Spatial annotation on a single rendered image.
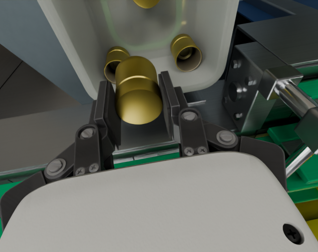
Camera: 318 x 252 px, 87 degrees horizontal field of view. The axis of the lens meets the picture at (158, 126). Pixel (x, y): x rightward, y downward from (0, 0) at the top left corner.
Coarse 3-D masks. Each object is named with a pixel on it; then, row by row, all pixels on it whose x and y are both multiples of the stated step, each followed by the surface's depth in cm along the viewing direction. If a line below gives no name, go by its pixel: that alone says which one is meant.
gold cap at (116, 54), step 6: (114, 48) 23; (120, 48) 23; (108, 54) 23; (114, 54) 22; (120, 54) 22; (126, 54) 23; (108, 60) 21; (114, 60) 21; (120, 60) 21; (108, 66) 24; (114, 66) 24; (108, 72) 23; (114, 72) 25; (108, 78) 23; (114, 78) 24
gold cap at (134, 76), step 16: (128, 64) 13; (144, 64) 13; (128, 80) 11; (144, 80) 11; (128, 96) 11; (144, 96) 11; (160, 96) 11; (128, 112) 12; (144, 112) 12; (160, 112) 12
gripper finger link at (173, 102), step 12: (168, 72) 12; (168, 84) 11; (168, 96) 10; (180, 96) 11; (168, 108) 10; (180, 108) 10; (168, 120) 10; (204, 120) 9; (168, 132) 11; (216, 132) 9; (228, 132) 8; (216, 144) 8; (228, 144) 8
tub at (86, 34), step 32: (64, 0) 16; (96, 0) 20; (128, 0) 20; (160, 0) 20; (192, 0) 21; (224, 0) 16; (64, 32) 15; (96, 32) 22; (128, 32) 23; (160, 32) 23; (192, 32) 24; (224, 32) 17; (96, 64) 22; (160, 64) 25; (224, 64) 20; (96, 96) 21
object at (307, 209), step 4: (316, 200) 36; (296, 204) 36; (300, 204) 36; (304, 204) 35; (308, 204) 35; (312, 204) 35; (316, 204) 35; (300, 208) 35; (304, 208) 35; (308, 208) 35; (312, 208) 35; (316, 208) 35; (300, 212) 35; (304, 212) 35; (308, 212) 34; (312, 212) 34; (316, 212) 34; (304, 216) 34; (308, 216) 34; (312, 216) 34; (316, 216) 34
